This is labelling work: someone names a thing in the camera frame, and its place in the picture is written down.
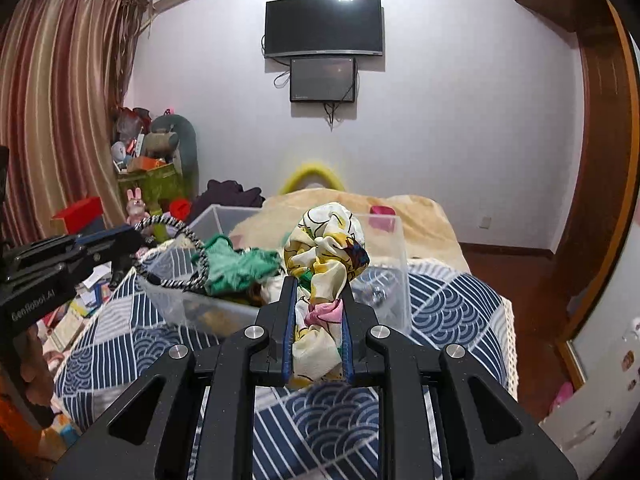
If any black white braided cord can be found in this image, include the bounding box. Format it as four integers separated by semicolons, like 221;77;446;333
133;213;212;293

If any clear plastic storage bin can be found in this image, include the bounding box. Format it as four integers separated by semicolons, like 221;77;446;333
136;202;412;338

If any green knitted cloth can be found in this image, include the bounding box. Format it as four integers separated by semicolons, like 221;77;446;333
204;234;282;297

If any black pouch with chain strap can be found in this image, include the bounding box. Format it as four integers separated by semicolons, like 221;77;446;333
200;286;272;332

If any grey patterned item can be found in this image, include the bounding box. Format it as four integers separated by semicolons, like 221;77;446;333
352;266;400;310

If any person's left hand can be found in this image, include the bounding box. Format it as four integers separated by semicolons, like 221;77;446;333
21;325;54;406

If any red box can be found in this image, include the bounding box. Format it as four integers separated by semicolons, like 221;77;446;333
50;196;103;235

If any pink bunny plush toy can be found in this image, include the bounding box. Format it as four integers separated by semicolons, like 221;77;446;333
126;188;149;226

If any green cardboard box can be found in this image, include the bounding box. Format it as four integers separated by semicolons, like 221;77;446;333
116;164;190;212

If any red plush item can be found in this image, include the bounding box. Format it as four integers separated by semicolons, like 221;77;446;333
168;198;191;222

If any grey green plush pillow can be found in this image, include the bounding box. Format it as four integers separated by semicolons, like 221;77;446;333
142;114;198;195

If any dark purple garment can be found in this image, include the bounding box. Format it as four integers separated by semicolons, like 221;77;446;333
186;180;266;224

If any white wardrobe sliding door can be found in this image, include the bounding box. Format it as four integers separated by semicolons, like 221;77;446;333
540;219;639;479

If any blue white patterned tablecloth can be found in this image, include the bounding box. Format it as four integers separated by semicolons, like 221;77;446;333
54;259;518;479

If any red gold striped curtain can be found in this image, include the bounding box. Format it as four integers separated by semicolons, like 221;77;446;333
1;0;149;245

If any yellow curved plush headrest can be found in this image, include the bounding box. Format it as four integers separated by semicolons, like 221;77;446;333
279;162;345;195

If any brown wooden door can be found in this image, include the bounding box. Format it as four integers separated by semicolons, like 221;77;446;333
558;1;639;347

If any beige fleece blanket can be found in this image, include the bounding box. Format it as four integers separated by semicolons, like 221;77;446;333
229;188;470;272

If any white wall outlet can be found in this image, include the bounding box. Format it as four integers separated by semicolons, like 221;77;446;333
478;217;491;230

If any small wall-mounted black screen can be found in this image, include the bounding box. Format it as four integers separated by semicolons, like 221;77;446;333
288;56;357;104

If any large wall-mounted black television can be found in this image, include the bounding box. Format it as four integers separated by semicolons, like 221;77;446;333
264;0;384;58

